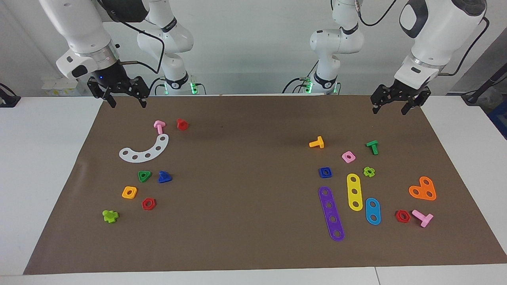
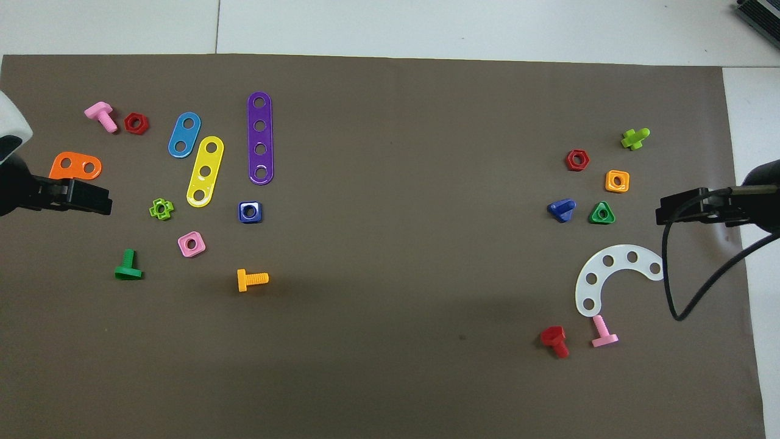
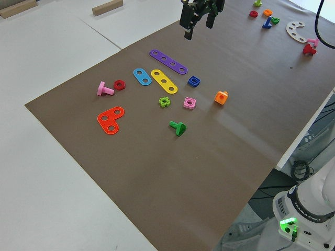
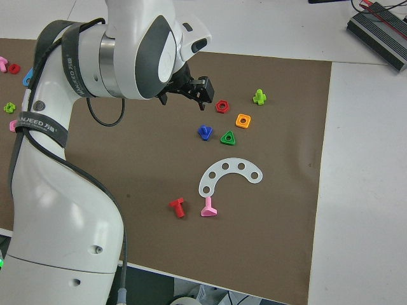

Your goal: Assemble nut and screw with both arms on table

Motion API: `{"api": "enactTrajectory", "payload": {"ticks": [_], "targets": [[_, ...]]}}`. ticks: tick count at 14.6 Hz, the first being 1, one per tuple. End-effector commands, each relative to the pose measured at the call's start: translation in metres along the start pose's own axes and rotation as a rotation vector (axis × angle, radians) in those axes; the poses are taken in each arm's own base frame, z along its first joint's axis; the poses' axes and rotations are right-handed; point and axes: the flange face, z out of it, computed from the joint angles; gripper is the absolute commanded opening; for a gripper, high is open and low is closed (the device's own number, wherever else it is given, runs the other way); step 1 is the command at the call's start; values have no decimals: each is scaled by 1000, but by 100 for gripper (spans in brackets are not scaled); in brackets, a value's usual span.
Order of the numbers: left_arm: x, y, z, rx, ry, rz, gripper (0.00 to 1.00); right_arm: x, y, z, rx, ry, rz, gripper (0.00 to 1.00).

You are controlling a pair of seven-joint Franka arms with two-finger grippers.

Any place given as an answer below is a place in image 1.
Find blue crate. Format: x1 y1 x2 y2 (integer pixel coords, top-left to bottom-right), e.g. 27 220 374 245
488 101 507 140

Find brown paper table mat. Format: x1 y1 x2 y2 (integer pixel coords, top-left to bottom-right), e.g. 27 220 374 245
23 94 507 276

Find yellow three-hole toy bar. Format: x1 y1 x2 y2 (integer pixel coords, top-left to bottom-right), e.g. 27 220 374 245
347 173 364 212

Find white curved five-hole plate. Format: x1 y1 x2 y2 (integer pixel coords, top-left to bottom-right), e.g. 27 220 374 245
119 134 170 163

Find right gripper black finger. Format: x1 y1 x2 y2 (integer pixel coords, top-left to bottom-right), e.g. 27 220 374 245
121 76 150 108
87 78 118 108

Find white cardboard boxes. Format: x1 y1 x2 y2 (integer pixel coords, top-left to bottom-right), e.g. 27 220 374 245
42 76 91 97

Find purple four-hole toy bar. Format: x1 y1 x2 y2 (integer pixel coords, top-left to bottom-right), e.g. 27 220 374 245
318 186 345 242

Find black stand pole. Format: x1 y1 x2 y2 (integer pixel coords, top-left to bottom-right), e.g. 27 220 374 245
461 73 507 105

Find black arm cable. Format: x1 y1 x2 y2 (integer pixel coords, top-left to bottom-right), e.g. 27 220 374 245
97 0 166 76
356 0 490 76

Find blue two-hole toy bar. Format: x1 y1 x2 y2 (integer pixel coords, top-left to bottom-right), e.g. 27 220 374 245
365 198 381 226

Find black base cable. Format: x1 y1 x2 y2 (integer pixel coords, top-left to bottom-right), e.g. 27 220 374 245
282 76 313 94

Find black clamp device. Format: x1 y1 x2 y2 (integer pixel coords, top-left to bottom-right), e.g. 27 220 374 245
0 82 21 108

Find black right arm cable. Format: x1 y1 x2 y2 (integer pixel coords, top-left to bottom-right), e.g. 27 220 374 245
97 0 166 76

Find orange heart three-hole plate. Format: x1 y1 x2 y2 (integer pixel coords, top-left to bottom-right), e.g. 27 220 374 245
408 176 437 201

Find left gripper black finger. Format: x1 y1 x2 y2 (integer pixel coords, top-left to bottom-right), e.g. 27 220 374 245
401 87 431 116
370 84 398 115

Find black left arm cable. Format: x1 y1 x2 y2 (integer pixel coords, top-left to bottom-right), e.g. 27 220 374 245
356 0 490 76

